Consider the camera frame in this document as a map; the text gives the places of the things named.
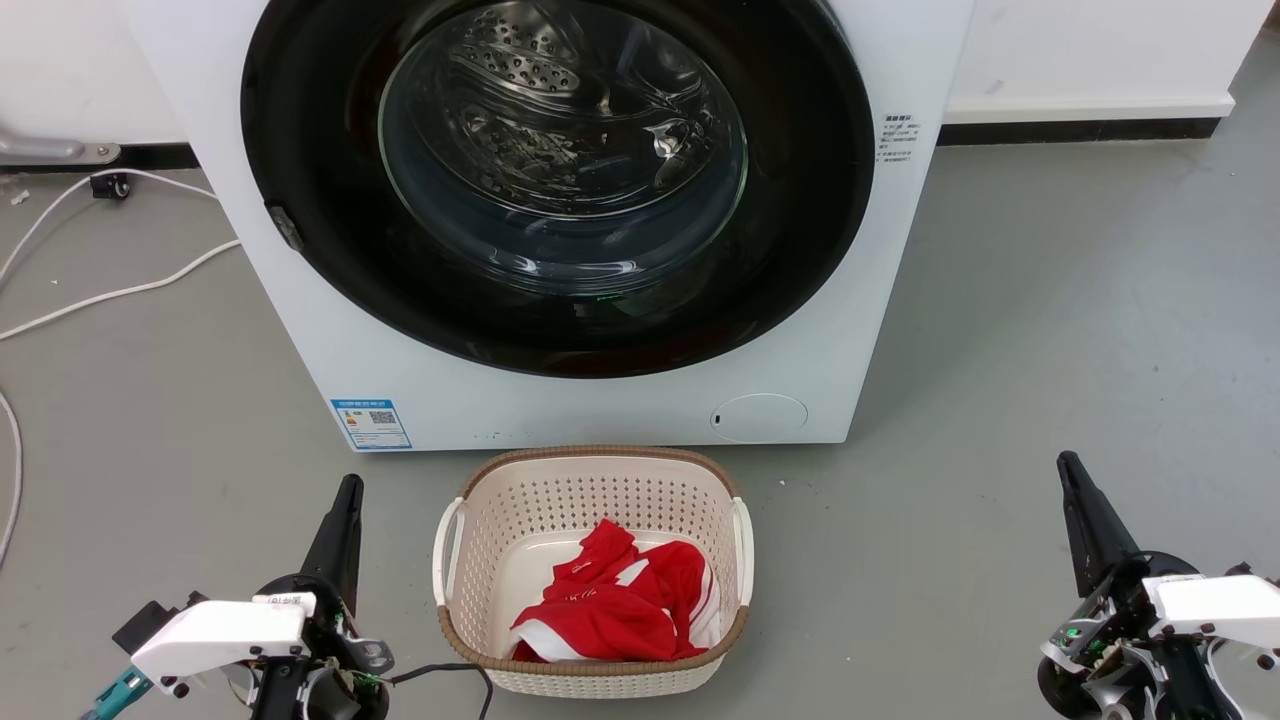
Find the grey metal bracket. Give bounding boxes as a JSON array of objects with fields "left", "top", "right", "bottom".
[{"left": 0, "top": 128, "right": 122, "bottom": 167}]

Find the printed black text label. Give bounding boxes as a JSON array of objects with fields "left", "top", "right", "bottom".
[{"left": 878, "top": 113, "right": 919, "bottom": 164}]

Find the cream perforated laundry basket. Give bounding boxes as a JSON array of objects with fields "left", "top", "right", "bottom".
[{"left": 432, "top": 445, "right": 755, "bottom": 699}]

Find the white floor cable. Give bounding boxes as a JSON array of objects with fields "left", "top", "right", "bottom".
[
  {"left": 0, "top": 240, "right": 242, "bottom": 341},
  {"left": 0, "top": 390, "right": 23, "bottom": 566},
  {"left": 0, "top": 168, "right": 219, "bottom": 286}
]

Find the blue energy label sticker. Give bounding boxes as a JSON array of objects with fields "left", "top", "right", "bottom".
[{"left": 331, "top": 399, "right": 413, "bottom": 451}]

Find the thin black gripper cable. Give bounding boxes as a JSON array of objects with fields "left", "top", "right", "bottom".
[{"left": 385, "top": 662, "right": 495, "bottom": 720}]

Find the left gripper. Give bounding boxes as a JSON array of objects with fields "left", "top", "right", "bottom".
[{"left": 250, "top": 475, "right": 393, "bottom": 720}]

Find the white front-load washing machine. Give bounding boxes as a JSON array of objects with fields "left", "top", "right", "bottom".
[{"left": 120, "top": 0, "right": 976, "bottom": 453}]

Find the black round washer door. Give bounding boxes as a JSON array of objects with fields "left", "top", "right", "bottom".
[{"left": 240, "top": 0, "right": 876, "bottom": 379}]

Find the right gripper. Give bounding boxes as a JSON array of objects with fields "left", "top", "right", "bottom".
[{"left": 1037, "top": 451, "right": 1226, "bottom": 720}]

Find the round white filter cover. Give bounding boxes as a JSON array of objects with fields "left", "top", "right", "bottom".
[{"left": 710, "top": 393, "right": 809, "bottom": 444}]

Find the teal connector piece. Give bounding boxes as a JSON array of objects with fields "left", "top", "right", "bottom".
[{"left": 80, "top": 668, "right": 153, "bottom": 720}]

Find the perforated stainless steel washer drum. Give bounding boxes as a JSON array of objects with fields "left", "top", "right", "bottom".
[{"left": 385, "top": 0, "right": 746, "bottom": 216}]

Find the red and white garment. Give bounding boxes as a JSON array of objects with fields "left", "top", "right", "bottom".
[{"left": 510, "top": 518, "right": 721, "bottom": 664}]

